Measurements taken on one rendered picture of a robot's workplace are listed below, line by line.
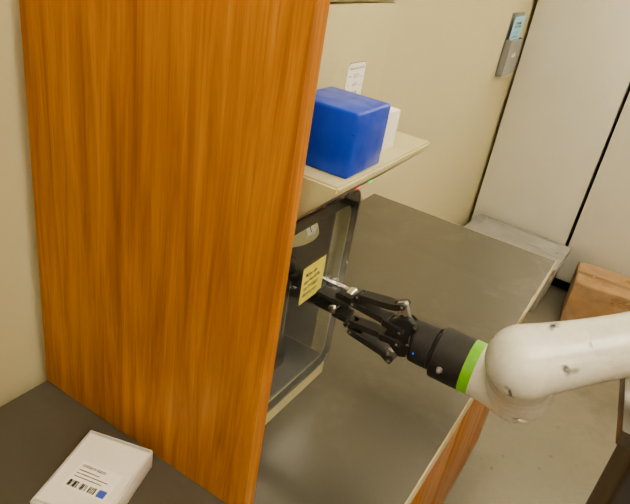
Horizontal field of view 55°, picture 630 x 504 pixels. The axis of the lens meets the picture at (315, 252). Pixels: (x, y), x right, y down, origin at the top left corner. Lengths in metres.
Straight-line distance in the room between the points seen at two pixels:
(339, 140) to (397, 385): 0.72
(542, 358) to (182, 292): 0.51
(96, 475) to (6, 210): 0.46
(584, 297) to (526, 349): 2.87
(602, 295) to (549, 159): 0.86
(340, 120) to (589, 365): 0.47
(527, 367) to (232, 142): 0.49
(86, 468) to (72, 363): 0.22
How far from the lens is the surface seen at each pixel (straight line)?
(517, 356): 0.88
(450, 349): 1.02
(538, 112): 3.89
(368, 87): 1.05
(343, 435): 1.24
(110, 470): 1.10
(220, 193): 0.79
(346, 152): 0.80
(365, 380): 1.37
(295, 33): 0.69
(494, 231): 3.89
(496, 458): 2.74
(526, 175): 3.98
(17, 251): 1.18
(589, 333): 0.91
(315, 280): 1.09
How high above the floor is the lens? 1.80
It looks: 28 degrees down
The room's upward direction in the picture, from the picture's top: 10 degrees clockwise
